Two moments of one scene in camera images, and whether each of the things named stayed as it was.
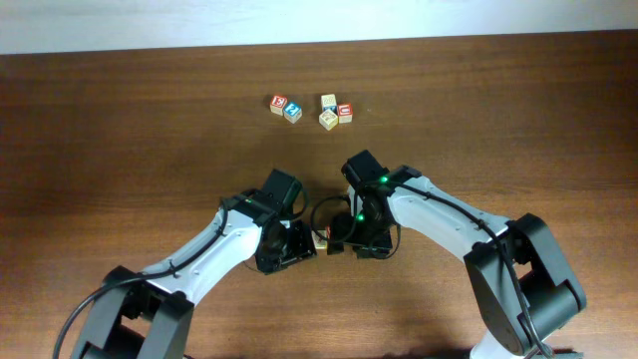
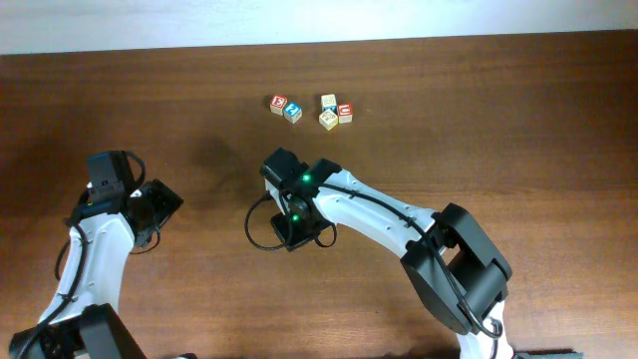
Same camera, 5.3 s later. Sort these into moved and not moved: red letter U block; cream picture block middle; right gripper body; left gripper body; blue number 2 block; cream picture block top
Moved: left gripper body; right gripper body
Not moved: cream picture block top; red letter U block; blue number 2 block; cream picture block middle
